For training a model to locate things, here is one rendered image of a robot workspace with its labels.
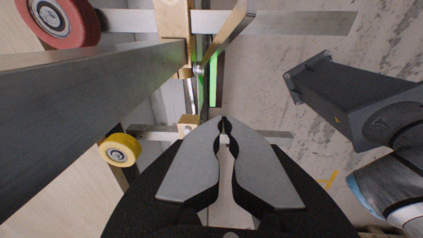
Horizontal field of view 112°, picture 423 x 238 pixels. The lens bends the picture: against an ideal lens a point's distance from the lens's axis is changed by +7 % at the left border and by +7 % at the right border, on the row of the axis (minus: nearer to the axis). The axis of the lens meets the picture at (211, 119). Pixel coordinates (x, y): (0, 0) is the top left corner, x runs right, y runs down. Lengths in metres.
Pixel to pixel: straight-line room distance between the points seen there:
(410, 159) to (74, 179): 0.98
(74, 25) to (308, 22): 0.32
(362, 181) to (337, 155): 1.24
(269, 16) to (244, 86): 0.95
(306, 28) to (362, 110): 0.57
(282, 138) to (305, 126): 1.17
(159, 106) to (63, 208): 0.46
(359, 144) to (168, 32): 0.88
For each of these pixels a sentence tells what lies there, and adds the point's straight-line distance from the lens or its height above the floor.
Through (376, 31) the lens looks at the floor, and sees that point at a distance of 1.49.
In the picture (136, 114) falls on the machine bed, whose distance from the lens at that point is 0.53.
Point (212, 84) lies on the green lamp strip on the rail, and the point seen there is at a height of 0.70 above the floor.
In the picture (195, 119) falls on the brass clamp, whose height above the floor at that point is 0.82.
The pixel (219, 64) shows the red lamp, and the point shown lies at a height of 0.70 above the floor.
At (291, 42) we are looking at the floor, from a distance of 1.22.
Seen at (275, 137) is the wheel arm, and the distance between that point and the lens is 0.39.
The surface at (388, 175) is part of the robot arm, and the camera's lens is 0.75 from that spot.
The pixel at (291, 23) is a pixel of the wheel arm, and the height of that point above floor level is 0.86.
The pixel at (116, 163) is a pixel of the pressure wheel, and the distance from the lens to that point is 0.41.
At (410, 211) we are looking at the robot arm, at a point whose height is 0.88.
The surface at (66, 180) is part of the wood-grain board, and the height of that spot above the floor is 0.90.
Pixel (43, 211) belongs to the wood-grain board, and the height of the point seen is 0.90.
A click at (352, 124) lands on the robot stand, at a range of 0.83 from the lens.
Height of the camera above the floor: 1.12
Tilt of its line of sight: 58 degrees down
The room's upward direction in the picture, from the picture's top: 174 degrees counter-clockwise
